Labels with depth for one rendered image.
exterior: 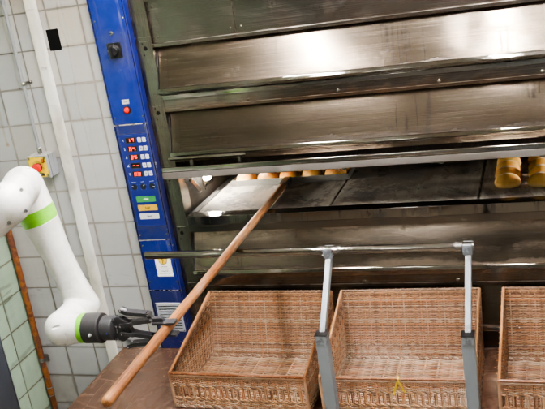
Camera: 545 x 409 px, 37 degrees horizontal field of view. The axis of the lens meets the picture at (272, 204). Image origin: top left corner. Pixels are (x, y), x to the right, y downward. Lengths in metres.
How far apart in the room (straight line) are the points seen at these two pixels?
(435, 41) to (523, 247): 0.83
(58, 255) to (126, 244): 1.04
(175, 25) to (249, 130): 0.49
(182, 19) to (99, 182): 0.81
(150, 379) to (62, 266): 1.02
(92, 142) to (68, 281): 1.03
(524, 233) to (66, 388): 2.27
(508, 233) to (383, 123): 0.62
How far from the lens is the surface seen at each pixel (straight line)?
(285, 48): 3.11
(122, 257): 3.65
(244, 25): 3.15
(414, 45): 3.00
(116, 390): 2.15
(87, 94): 3.47
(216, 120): 3.27
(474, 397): 2.78
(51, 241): 2.58
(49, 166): 3.58
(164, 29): 3.28
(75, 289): 2.63
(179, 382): 3.19
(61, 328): 2.55
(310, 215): 3.25
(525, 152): 2.91
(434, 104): 3.05
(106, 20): 3.33
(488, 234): 3.18
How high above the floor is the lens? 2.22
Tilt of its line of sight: 18 degrees down
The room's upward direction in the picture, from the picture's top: 9 degrees counter-clockwise
